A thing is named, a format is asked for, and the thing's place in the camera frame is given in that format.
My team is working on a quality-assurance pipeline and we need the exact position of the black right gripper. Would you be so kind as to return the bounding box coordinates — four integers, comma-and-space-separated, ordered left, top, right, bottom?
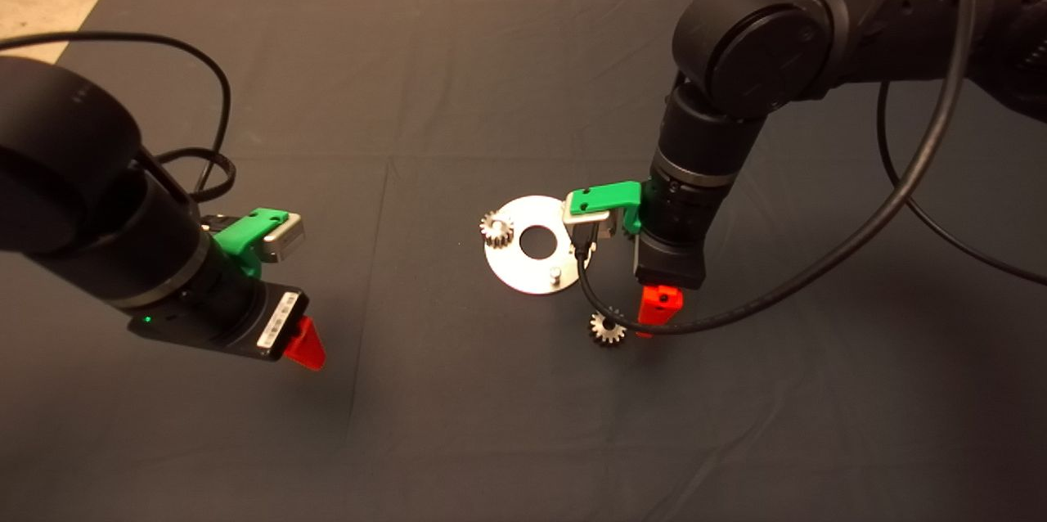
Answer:
633, 232, 712, 340

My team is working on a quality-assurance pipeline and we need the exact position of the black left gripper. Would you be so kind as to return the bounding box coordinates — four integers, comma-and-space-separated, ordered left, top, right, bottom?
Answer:
127, 282, 327, 372

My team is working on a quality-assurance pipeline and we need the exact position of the small steel planetary gear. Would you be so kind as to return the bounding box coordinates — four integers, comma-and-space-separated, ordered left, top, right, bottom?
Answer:
589, 308, 627, 348
479, 210, 516, 250

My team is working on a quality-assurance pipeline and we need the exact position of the round metal carrier plate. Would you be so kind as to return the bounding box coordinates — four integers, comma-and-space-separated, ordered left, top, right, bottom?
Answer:
484, 196, 591, 295

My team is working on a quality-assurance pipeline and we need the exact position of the dark grey table cloth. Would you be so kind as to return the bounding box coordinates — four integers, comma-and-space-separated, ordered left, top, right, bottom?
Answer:
0, 0, 1047, 522

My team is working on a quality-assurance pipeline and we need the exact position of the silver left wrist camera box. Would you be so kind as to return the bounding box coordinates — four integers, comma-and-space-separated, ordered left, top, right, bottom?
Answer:
262, 213, 305, 264

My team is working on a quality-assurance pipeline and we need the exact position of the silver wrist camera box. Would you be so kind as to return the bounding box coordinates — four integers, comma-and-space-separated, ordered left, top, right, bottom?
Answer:
262, 213, 305, 264
561, 196, 615, 244

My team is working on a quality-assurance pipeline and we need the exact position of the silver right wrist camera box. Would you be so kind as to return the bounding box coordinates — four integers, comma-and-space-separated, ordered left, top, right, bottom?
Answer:
561, 196, 615, 244

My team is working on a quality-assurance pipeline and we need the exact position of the green right camera mount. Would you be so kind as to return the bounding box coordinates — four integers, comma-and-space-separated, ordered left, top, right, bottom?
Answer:
568, 181, 648, 236

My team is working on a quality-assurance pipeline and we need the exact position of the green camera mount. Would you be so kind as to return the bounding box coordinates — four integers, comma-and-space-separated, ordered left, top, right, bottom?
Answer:
213, 208, 291, 281
568, 181, 648, 236

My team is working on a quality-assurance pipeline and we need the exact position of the green left camera mount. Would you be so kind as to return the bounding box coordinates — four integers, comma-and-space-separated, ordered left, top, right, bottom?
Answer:
213, 208, 291, 281

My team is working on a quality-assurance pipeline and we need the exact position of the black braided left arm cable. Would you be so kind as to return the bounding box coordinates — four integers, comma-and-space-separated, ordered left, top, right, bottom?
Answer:
151, 147, 239, 205

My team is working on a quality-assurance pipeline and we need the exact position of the thin black left camera cable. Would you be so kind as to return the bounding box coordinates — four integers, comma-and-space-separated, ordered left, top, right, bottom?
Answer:
0, 31, 234, 196

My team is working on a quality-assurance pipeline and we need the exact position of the thick black right camera cable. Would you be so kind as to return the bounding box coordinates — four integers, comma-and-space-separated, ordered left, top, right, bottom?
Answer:
571, 0, 1047, 337

